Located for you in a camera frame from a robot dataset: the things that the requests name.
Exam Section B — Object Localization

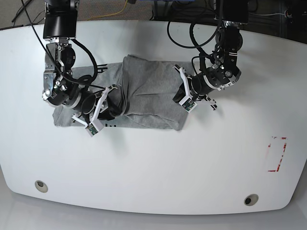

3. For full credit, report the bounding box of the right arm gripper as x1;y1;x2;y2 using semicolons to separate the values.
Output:
71;85;129;127

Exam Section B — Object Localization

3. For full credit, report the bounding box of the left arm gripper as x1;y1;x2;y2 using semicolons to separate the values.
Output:
173;65;217;110

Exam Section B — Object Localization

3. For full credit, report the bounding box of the grey t-shirt with black lettering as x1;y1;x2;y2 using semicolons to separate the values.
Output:
52;54;190;132

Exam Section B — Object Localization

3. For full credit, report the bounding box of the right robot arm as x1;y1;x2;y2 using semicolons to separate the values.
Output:
43;0;125;129

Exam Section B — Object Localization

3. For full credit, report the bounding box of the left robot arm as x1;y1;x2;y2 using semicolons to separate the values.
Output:
173;0;248;112

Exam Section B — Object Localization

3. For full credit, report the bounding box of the red tape rectangle marking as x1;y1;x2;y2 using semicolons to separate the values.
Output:
265;137;288;173

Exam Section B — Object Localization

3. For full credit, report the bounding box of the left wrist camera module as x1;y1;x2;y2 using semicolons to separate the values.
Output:
179;96;197;113

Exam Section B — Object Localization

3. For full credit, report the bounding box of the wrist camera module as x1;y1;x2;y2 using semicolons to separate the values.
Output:
179;96;197;113
85;120;104;137

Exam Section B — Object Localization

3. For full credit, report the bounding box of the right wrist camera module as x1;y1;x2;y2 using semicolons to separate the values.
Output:
85;120;104;137

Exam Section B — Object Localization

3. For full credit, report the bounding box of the yellow cable on floor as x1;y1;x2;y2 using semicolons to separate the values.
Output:
87;0;128;22

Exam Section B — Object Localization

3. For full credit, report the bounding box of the left table cable grommet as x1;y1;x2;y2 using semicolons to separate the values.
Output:
35;180;48;193

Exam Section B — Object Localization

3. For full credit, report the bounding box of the table cable grommet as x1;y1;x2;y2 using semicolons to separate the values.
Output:
35;180;48;193
244;194;259;207

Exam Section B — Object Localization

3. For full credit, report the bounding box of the right table cable grommet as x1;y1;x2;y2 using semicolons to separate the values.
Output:
244;194;259;207

